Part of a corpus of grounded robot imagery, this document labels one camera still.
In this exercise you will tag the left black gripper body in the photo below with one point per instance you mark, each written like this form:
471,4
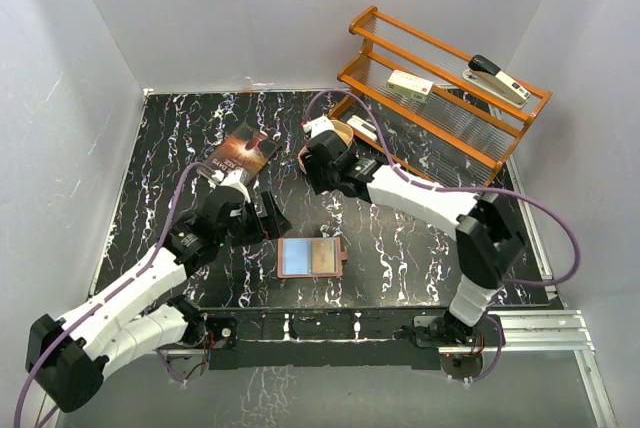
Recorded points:
247,230

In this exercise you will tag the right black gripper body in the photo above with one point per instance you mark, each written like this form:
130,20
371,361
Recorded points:
323,179

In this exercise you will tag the beige oval card tray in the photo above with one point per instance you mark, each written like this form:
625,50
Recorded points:
344,131

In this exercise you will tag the pink leather card holder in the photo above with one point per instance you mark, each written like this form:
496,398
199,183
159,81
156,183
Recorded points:
310,257

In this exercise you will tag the beige printed card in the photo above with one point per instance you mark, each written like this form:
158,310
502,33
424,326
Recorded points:
324,259

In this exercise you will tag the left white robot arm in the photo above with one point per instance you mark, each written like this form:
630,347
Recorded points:
71,357

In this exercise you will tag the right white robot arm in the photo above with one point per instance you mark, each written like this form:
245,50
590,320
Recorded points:
487,236

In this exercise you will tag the small white black device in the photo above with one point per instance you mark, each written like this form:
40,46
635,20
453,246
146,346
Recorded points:
363,126

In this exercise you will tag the dark paperback book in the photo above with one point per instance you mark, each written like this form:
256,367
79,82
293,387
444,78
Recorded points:
246,148

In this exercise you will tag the orange wooden shelf rack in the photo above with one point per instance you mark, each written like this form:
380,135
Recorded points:
461,135

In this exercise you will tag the white staples box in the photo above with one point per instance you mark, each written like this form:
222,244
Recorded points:
409,86

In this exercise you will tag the black beige stapler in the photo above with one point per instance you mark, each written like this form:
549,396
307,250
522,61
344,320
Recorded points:
489,77

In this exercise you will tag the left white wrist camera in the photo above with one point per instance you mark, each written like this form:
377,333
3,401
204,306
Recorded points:
235,180

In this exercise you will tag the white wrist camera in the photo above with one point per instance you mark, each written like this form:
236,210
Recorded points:
315,127
235,180

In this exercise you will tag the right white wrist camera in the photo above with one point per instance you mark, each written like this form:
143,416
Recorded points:
315,127

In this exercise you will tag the black front mounting rail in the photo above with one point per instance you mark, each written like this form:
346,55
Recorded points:
337,337

